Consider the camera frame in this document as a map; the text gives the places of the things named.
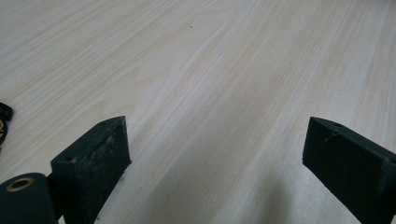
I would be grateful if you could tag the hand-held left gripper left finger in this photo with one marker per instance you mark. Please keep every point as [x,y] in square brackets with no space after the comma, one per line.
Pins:
[93,168]

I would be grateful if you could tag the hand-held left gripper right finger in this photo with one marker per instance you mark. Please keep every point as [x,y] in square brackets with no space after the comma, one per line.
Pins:
[351,168]

